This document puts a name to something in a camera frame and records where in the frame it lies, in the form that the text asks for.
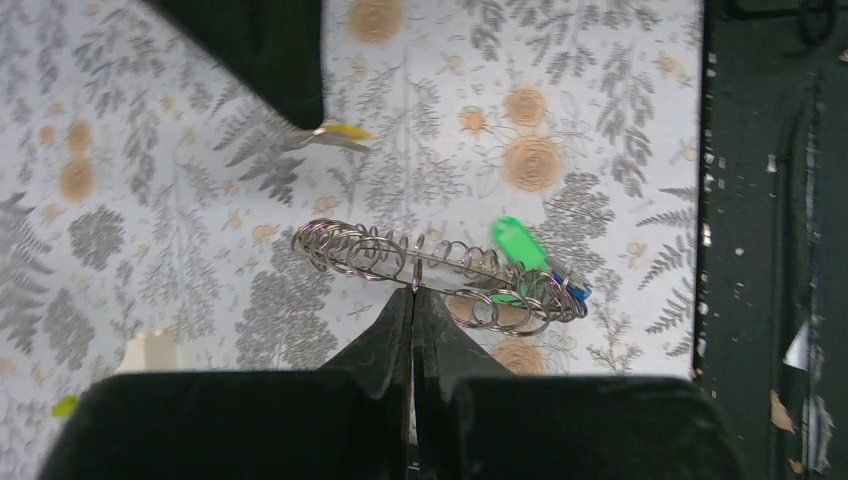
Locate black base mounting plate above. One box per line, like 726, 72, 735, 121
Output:
694, 1, 847, 479

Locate yellow key tag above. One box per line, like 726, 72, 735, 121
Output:
292, 124, 372, 153

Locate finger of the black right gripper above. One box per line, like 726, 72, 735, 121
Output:
148, 0, 325, 130

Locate floral patterned table mat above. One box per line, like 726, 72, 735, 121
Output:
1, 1, 703, 479

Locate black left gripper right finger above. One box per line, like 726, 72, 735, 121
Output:
413, 289, 512, 479

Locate white wooden block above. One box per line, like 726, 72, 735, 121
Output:
115, 329, 179, 374

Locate green key tag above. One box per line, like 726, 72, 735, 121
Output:
490, 216, 550, 298

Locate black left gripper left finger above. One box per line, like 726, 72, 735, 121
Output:
322, 288, 414, 479

